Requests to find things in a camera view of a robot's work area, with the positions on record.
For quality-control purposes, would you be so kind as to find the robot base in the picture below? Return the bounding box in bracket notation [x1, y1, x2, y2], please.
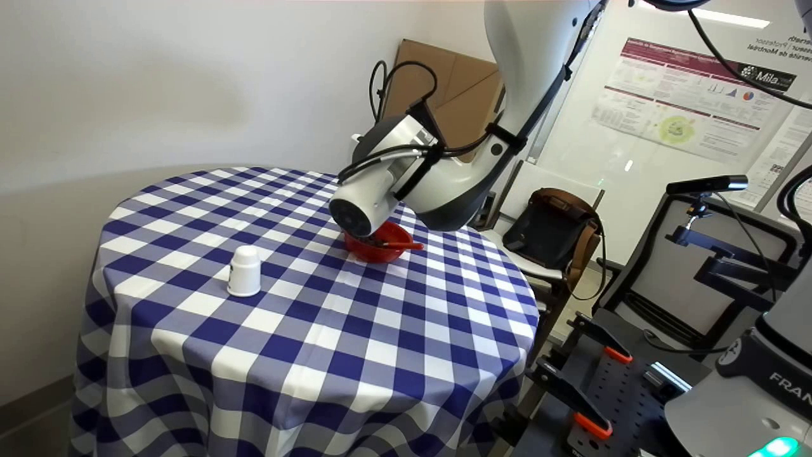
[665, 265, 812, 457]

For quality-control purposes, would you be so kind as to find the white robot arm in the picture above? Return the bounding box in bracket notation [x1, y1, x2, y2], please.
[327, 0, 608, 239]

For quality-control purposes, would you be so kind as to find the orange bowl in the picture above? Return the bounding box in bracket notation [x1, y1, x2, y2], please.
[342, 220, 421, 265]

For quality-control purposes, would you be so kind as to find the cardboard box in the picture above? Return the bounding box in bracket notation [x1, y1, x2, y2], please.
[382, 37, 503, 148]

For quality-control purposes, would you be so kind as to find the black bag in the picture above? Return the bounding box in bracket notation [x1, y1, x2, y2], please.
[503, 187, 602, 281]

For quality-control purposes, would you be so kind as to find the blue white checkered tablecloth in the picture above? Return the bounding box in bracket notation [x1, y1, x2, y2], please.
[69, 167, 539, 457]

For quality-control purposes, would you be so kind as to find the orange handled clamp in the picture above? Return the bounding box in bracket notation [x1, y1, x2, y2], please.
[531, 360, 613, 441]

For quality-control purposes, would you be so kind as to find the black metal frame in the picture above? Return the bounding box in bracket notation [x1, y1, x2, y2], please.
[598, 176, 804, 360]

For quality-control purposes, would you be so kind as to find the wall poster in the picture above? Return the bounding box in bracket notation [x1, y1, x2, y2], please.
[592, 37, 788, 162]

